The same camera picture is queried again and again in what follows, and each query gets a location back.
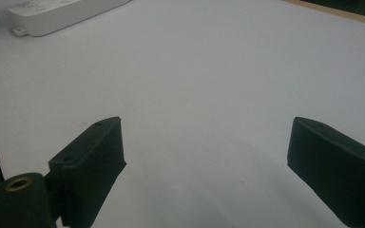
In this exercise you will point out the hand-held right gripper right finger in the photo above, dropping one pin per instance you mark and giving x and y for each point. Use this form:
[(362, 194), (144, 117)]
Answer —
[(336, 171)]

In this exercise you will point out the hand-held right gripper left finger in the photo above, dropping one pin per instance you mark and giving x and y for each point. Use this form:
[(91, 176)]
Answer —
[(90, 164)]

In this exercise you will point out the white power strip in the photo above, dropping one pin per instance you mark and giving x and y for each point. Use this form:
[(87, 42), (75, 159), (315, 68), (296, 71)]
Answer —
[(60, 14)]

